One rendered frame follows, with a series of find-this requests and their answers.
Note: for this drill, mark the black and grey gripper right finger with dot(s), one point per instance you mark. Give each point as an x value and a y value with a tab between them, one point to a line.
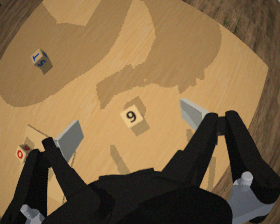
256	187

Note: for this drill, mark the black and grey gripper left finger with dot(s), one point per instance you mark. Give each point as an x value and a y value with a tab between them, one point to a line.
29	204

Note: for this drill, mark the tan square mat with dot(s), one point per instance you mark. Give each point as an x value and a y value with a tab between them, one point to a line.
33	139

